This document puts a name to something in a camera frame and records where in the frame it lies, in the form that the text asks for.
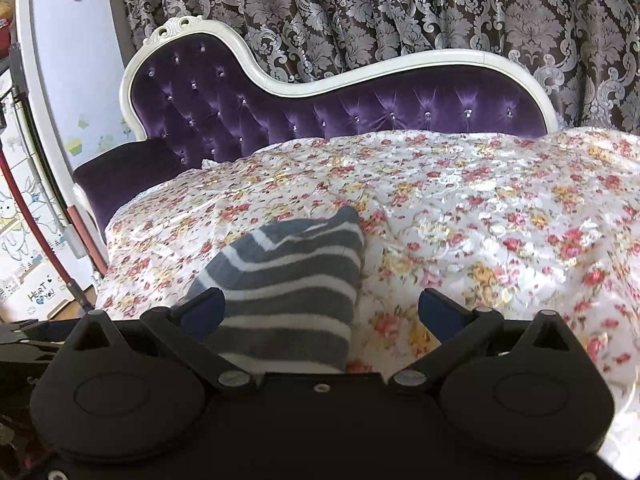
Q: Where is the brown damask curtain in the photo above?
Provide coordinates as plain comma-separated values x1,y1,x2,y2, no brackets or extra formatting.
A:
125,0,639,133

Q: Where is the grey white striped cardigan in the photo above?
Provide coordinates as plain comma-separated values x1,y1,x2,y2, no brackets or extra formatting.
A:
184,206,366,374

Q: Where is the floral bedspread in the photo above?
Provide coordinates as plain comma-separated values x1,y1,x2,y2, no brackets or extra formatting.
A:
98,128,639,478

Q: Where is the white cartoon storage box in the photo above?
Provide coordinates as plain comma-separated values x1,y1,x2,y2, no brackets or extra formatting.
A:
1,62,94,322

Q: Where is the purple tufted headboard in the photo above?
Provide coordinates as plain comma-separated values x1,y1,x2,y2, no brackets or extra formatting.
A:
73,16,559,230

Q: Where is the red pole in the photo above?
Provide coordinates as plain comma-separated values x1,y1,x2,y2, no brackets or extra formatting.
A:
0,150,93,316

